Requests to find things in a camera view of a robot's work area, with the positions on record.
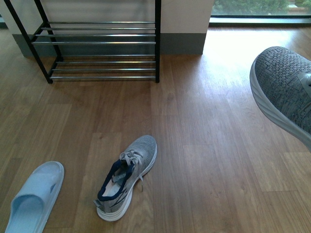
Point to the dark grey window frame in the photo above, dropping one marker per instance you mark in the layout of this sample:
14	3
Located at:
260	21

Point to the black metal shoe rack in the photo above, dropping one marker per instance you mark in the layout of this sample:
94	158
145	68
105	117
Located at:
91	40

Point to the grey knit sneaker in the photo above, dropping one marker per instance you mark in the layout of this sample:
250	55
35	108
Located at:
114	197
280	81

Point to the light blue slipper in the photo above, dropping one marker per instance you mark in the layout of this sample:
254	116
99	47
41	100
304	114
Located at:
31	207

